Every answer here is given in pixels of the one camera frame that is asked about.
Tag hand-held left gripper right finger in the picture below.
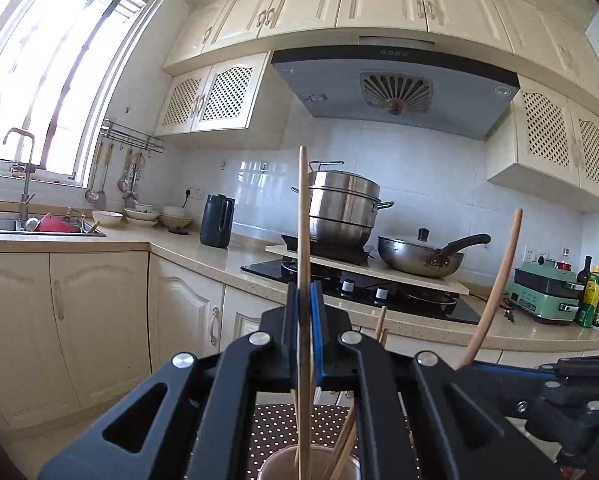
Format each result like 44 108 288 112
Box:
310 281 563 480

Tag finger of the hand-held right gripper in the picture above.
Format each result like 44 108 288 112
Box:
472 370 599 415
463 352 599 376

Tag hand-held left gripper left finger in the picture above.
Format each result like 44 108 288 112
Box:
38 282 301 480

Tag group of wooden chopsticks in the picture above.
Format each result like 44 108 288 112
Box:
292 305 389 480

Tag single light wood chopstick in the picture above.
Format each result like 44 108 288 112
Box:
297 146 313 480
454 208 523 371

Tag pink cup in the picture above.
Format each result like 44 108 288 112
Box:
256 445 363 480

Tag green bottle with yellow label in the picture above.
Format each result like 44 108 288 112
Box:
577 266 599 328

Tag green electric cooker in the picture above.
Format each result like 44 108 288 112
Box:
507 260 585 325

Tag black glass gas stove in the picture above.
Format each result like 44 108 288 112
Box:
240 255 481 325

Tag stainless steel steamer pot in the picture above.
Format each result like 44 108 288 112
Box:
292 160 395 248

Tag black electric kettle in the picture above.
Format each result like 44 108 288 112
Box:
200 194 236 249

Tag light wooden board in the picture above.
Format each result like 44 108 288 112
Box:
265 244 471 296

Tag stack of white bowls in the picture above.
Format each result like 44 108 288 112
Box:
159 205 192 228

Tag cream base cabinets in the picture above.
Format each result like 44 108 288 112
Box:
0 230 599 441

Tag stack of patterned dishes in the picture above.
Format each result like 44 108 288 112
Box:
124 204 160 227

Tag wide cream lattice door cabinet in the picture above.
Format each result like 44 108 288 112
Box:
486 75 599 212

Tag hanging metal ladle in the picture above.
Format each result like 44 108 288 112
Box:
84 142 110 202

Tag grey range hood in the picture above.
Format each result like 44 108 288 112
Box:
270 35 521 141

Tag red bowl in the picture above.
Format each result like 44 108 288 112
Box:
34 213 75 233

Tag narrow cream lattice door cabinet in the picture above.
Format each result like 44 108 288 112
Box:
154 51 292 151

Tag metal sink faucet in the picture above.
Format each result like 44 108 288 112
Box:
2 127 37 221

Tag barred kitchen window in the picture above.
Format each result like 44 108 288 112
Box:
0 0 166 188

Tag steel wok with black handle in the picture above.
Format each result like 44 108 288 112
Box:
378 228 491 279

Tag metal wall utensil rack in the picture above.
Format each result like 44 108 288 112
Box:
100 119 165 153

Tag cream upper wall cabinets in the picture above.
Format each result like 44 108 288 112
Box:
162 0 599 123

